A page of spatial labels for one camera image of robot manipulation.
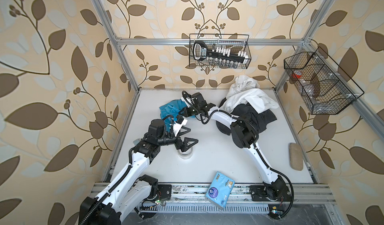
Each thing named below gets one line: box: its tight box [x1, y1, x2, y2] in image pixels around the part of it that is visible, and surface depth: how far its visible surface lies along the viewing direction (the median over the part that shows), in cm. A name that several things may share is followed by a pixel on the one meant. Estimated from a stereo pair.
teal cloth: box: [159, 99, 187, 127], surface depth 101 cm
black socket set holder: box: [193, 41, 249, 67], surface depth 86 cm
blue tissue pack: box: [205, 171, 235, 210], surface depth 72 cm
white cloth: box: [221, 75, 280, 114], surface depth 96 cm
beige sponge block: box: [289, 142, 304, 171], surface depth 85 cm
